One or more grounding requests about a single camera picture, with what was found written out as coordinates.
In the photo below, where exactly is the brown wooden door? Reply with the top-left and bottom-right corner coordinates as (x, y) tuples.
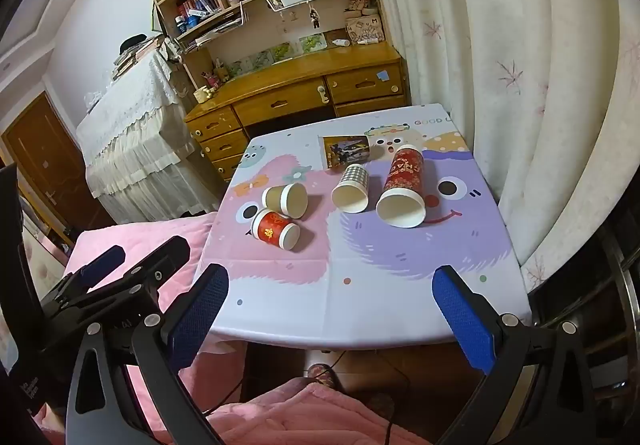
(1, 92), (117, 247)

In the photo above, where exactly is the black hat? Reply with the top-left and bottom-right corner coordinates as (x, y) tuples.
(119, 33), (149, 52)

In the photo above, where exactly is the tall red paper cup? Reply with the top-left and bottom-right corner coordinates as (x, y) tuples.
(375, 143), (427, 230)

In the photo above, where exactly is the pink fleece blanket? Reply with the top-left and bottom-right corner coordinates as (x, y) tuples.
(199, 379), (437, 445)

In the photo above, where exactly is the cartoon printed tablecloth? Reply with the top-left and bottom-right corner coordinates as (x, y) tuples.
(196, 103), (534, 352)

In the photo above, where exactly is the stack of books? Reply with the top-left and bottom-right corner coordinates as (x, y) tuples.
(111, 36), (167, 80)

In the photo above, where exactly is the wooden letter board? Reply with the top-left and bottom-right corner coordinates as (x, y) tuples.
(344, 14), (385, 46)

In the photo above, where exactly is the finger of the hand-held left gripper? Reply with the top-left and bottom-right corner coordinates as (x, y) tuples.
(65, 235), (192, 327)
(40, 245), (126, 315)

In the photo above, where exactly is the printed card packet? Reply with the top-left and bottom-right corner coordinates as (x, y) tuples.
(318, 135), (371, 172)

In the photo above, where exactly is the patterned slipper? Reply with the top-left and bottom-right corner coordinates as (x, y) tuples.
(306, 363), (342, 392)

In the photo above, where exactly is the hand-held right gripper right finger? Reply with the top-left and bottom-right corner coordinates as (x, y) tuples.
(432, 265), (597, 445)

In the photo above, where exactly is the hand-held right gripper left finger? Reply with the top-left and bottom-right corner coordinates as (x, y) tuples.
(65, 263), (231, 445)

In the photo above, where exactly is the white lace furniture cover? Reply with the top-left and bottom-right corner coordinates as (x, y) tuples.
(74, 48), (227, 227)

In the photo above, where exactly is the checked paper cup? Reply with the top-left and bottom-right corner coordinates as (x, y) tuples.
(331, 163), (370, 214)

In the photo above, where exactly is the wooden desk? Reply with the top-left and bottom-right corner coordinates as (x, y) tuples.
(183, 42), (410, 184)

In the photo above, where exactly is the black cable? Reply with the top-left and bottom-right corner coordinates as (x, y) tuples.
(327, 349), (407, 445)

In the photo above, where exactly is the white floral curtain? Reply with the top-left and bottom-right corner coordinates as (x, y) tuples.
(359, 0), (640, 287)

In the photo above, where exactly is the pink quilted bed cover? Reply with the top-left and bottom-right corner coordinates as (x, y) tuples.
(64, 212), (251, 445)

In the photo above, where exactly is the small red paper cup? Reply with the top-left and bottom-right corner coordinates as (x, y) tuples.
(250, 208), (301, 251)

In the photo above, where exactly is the brown paper cup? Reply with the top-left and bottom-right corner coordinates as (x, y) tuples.
(261, 182), (309, 219)

